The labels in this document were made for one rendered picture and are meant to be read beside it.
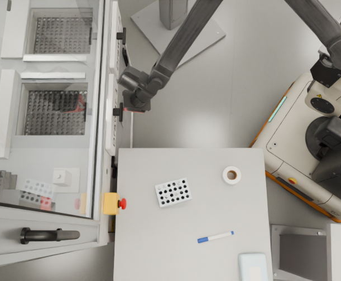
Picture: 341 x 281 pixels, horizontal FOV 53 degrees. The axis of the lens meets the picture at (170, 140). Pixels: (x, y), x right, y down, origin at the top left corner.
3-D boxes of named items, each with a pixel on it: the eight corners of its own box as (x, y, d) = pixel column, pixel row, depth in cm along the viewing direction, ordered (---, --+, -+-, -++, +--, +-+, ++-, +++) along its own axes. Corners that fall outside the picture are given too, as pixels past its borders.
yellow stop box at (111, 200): (121, 194, 124) (118, 192, 117) (120, 214, 122) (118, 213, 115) (107, 194, 124) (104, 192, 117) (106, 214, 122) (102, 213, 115)
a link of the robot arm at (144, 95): (155, 98, 110) (161, 85, 113) (137, 87, 108) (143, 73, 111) (146, 106, 116) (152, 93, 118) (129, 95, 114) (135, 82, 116)
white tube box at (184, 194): (186, 178, 133) (186, 177, 129) (191, 199, 131) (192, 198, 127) (155, 186, 132) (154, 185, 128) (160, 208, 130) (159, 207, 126)
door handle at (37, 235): (83, 228, 70) (53, 227, 52) (82, 241, 70) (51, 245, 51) (59, 228, 71) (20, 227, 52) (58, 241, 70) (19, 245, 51)
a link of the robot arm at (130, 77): (163, 84, 105) (167, 69, 111) (131, 63, 101) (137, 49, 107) (144, 107, 112) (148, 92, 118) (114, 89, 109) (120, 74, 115)
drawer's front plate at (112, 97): (118, 85, 137) (113, 73, 126) (115, 155, 129) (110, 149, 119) (113, 85, 137) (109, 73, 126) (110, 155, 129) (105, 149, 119)
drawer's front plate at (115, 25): (120, 17, 145) (116, 0, 134) (118, 80, 138) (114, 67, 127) (116, 17, 145) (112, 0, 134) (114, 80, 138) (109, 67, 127)
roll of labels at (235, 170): (228, 164, 134) (230, 162, 130) (243, 175, 133) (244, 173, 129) (217, 178, 133) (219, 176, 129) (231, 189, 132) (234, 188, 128)
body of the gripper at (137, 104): (121, 91, 120) (129, 82, 114) (148, 95, 125) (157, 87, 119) (121, 108, 118) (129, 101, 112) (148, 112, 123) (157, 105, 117)
